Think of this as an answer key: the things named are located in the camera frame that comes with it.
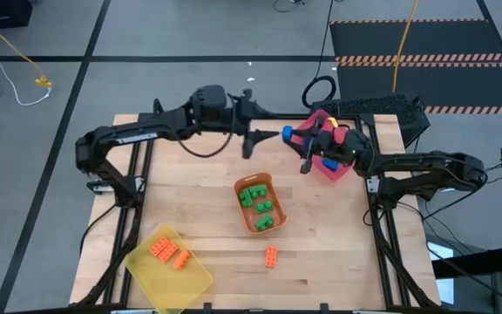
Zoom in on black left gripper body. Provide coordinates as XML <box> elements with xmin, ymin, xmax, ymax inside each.
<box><xmin>232</xmin><ymin>88</ymin><xmax>259</xmax><ymax>160</ymax></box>

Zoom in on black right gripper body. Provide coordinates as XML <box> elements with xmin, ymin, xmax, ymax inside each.
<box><xmin>301</xmin><ymin>115</ymin><xmax>369</xmax><ymax>175</ymax></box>

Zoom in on pink plastic bin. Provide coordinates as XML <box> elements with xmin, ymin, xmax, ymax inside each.
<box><xmin>292</xmin><ymin>108</ymin><xmax>368</xmax><ymax>183</ymax></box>

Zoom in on orange plastic bin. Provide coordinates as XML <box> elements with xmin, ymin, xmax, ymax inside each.
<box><xmin>233</xmin><ymin>172</ymin><xmax>288</xmax><ymax>236</ymax></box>

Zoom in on black hazard-striped floor mat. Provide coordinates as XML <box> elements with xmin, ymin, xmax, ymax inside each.
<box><xmin>329</xmin><ymin>17</ymin><xmax>502</xmax><ymax>117</ymax></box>

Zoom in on yellow plastic bin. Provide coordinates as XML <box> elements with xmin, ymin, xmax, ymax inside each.
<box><xmin>124</xmin><ymin>221</ymin><xmax>215</xmax><ymax>314</ymax></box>

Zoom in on black floor beam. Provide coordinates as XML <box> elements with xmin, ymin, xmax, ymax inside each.
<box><xmin>431</xmin><ymin>247</ymin><xmax>502</xmax><ymax>280</ymax></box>

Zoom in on black aluminium table frame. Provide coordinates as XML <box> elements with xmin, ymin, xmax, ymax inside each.
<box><xmin>76</xmin><ymin>99</ymin><xmax>442</xmax><ymax>314</ymax></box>

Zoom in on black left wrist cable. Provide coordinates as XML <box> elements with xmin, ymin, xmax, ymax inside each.
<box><xmin>175</xmin><ymin>125</ymin><xmax>235</xmax><ymax>159</ymax></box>

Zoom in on black coiled cable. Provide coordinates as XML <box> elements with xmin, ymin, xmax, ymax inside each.
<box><xmin>301</xmin><ymin>0</ymin><xmax>338</xmax><ymax>110</ymax></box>

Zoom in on yellow hanging cable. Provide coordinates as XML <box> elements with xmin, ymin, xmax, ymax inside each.
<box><xmin>391</xmin><ymin>0</ymin><xmax>421</xmax><ymax>94</ymax></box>

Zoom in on black left arm base cable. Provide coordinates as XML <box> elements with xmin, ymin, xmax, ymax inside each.
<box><xmin>78</xmin><ymin>201</ymin><xmax>121</xmax><ymax>263</ymax></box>

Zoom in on white floor cable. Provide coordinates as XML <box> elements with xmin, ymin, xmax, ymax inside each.
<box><xmin>0</xmin><ymin>0</ymin><xmax>54</xmax><ymax>107</ymax></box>

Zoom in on yellow floor cable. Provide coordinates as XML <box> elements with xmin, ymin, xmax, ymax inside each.
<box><xmin>0</xmin><ymin>8</ymin><xmax>45</xmax><ymax>82</ymax></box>

